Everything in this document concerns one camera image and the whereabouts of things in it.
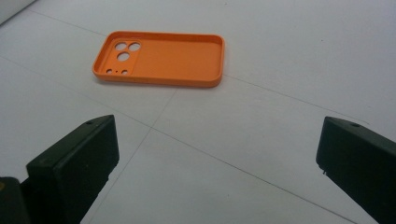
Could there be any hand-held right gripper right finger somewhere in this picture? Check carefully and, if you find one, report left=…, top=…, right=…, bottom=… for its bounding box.
left=315, top=116, right=396, bottom=224

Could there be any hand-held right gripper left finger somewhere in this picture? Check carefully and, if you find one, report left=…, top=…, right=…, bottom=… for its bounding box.
left=25, top=114, right=120, bottom=224

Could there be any orange phone case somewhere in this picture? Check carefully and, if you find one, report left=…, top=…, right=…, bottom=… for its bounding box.
left=92, top=30, right=226, bottom=89

